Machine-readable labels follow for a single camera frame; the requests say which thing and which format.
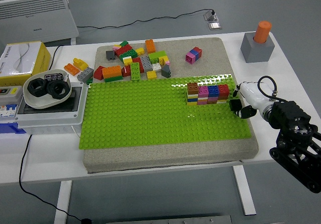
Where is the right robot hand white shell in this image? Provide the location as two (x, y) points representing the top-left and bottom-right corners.
(229, 81), (273, 120)

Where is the blue square toy brick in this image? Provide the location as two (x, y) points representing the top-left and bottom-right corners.
(207, 85), (220, 97)

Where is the brown square toy brick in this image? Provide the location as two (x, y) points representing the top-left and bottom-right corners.
(187, 82), (200, 95)

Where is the lime green toy brick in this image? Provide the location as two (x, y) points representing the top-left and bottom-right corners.
(148, 51), (167, 64)

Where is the light grey toy brick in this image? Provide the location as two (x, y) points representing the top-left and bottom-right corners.
(76, 67), (94, 82)
(140, 55), (153, 72)

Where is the green toy baseplate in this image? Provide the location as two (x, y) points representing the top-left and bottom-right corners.
(78, 73), (252, 150)

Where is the long green toy brick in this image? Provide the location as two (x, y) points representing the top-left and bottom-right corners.
(130, 62), (142, 81)

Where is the dark green toy brick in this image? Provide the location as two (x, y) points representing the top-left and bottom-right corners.
(119, 49), (138, 61)

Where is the long red toy brick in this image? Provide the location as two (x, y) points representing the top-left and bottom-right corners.
(114, 44), (133, 57)

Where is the flat green toy brick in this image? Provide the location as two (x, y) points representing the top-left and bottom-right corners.
(104, 75), (124, 83)

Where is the wide orange toy brick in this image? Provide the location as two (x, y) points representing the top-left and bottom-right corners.
(102, 65), (122, 79)

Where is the red sloped toy brick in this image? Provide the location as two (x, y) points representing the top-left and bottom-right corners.
(93, 65), (106, 81)

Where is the yellow stepped toy brick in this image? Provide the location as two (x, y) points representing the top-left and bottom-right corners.
(73, 57), (89, 71)

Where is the flat orange toy brick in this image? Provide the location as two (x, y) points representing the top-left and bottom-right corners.
(63, 63), (80, 77)

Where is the grey cube holder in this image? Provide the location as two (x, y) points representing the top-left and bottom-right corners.
(240, 31), (275, 64)

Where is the orange cylinder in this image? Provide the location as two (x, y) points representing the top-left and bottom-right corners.
(253, 21), (272, 44)

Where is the pink and blue brick stack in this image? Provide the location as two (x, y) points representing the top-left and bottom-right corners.
(185, 48), (201, 65)

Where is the closed floor socket plate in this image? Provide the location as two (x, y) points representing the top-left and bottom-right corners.
(208, 21), (223, 31)

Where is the open floor socket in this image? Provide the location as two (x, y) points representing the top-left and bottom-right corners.
(203, 9), (221, 22)

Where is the dark grey sloped brick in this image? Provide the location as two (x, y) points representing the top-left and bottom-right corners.
(161, 64), (172, 78)

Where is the white table leg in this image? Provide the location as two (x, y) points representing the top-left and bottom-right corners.
(232, 165), (257, 216)
(54, 180), (73, 224)

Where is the grey-brown mat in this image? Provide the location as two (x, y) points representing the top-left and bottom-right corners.
(82, 37), (259, 174)

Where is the large black hex nut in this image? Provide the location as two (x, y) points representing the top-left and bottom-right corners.
(27, 77), (49, 98)
(46, 80), (70, 100)

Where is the small dark terminal block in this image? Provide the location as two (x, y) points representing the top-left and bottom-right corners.
(44, 71), (63, 81)

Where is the white bowl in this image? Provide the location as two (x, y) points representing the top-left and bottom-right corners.
(23, 68), (73, 110)

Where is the white panel heater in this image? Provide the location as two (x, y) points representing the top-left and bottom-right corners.
(0, 0), (79, 46)

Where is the yellow white tissue box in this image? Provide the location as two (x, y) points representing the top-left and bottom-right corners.
(0, 41), (52, 86)

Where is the grey push-button box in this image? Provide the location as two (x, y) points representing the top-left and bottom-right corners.
(0, 85), (24, 106)

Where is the blue plastic bin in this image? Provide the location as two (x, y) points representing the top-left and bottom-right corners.
(0, 121), (27, 135)

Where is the white blue circuit breaker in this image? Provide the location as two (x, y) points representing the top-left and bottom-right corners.
(0, 103), (20, 119)

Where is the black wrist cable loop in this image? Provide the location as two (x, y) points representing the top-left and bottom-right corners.
(258, 75), (279, 102)

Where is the multicolour stacked brick wall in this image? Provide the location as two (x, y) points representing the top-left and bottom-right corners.
(187, 93), (230, 106)

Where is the black floor cable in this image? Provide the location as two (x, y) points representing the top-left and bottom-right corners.
(76, 9), (215, 30)

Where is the grey electrical enclosure box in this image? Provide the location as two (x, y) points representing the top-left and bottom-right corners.
(15, 81), (89, 135)

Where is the black power cable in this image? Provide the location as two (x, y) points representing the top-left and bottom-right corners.
(19, 45), (87, 222)

